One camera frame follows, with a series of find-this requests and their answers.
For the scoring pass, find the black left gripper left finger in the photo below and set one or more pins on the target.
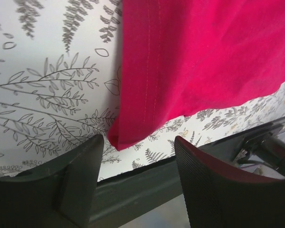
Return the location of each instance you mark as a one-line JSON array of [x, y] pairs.
[[56, 194]]

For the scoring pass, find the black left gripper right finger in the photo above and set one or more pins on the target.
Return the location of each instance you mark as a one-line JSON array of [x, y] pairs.
[[219, 195]]

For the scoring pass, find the magenta t shirt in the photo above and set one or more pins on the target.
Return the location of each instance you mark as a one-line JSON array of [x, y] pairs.
[[180, 57]]

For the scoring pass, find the floral patterned table mat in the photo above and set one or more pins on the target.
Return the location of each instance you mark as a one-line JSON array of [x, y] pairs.
[[59, 74]]

